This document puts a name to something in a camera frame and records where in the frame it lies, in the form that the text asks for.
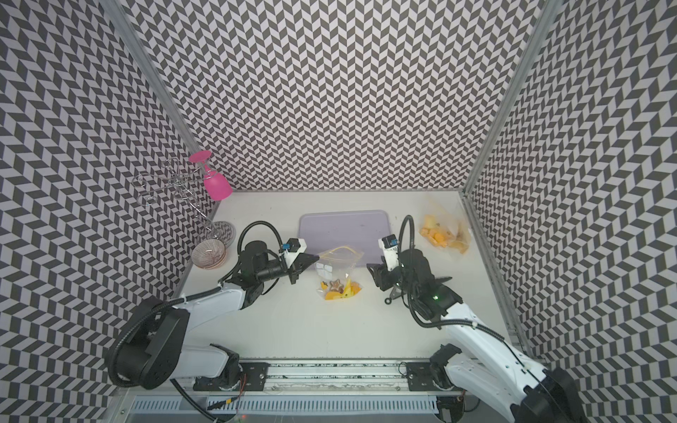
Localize ribbed glass bowl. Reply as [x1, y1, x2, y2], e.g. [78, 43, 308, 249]
[190, 239, 227, 270]

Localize steel black-tipped tongs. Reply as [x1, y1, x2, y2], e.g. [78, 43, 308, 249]
[384, 286, 403, 305]

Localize clear bag yellow chick print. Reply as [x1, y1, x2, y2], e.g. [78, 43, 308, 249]
[315, 246, 364, 301]

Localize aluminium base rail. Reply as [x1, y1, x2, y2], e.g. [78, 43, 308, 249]
[176, 355, 485, 395]

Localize chrome glass drying rack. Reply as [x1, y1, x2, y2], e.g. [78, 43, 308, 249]
[132, 159, 236, 249]

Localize clear resealable bag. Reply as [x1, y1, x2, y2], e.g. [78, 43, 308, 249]
[447, 214, 472, 255]

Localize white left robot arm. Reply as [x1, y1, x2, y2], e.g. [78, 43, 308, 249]
[105, 238, 319, 391]

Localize pink upside-down wine glass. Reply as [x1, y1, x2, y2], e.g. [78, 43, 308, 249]
[189, 151, 234, 202]

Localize lilac plastic tray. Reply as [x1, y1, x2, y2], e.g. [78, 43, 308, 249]
[297, 210, 393, 267]

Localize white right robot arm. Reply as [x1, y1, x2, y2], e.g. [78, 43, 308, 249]
[368, 234, 587, 422]

